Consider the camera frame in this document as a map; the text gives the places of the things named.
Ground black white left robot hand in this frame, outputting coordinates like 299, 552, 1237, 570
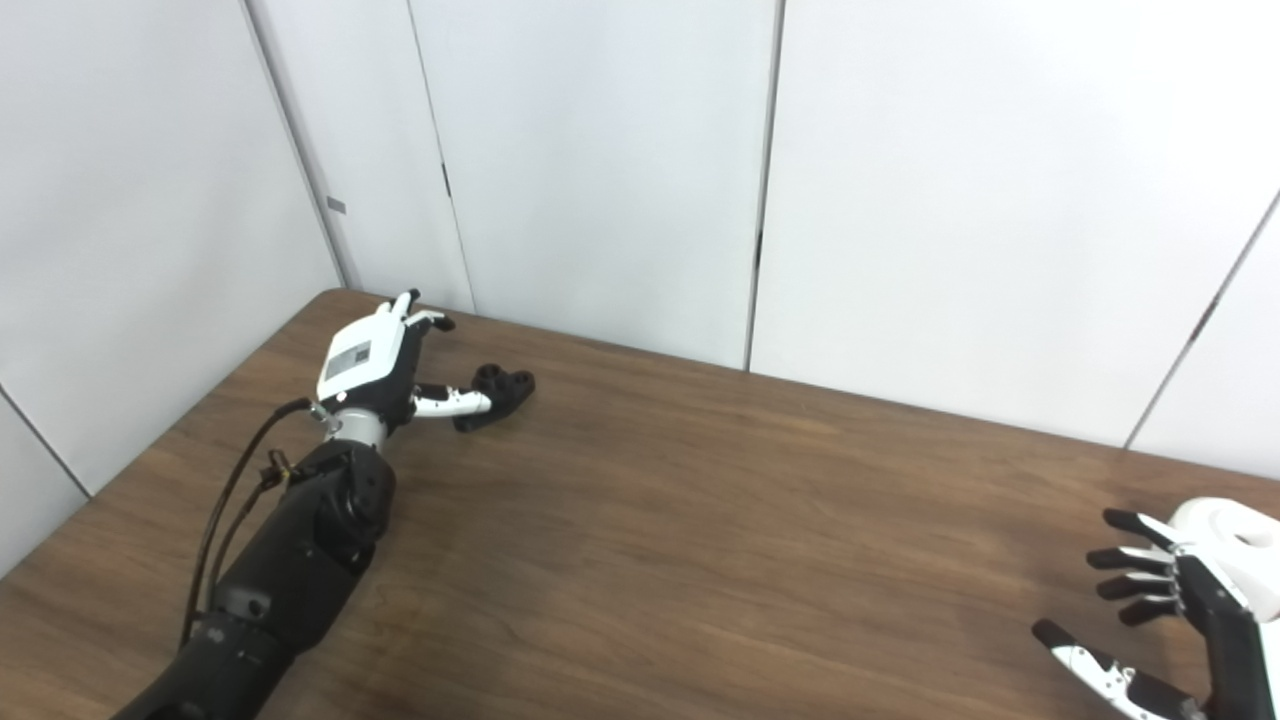
316, 290, 493, 423

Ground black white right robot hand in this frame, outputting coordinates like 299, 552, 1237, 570
1032, 508, 1280, 720

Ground round white cylinder piece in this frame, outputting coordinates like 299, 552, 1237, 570
1168, 497, 1280, 621

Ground black flanged holder part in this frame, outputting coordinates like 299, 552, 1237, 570
453, 365, 536, 433

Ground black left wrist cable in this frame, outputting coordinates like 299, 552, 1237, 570
180, 398, 321, 646

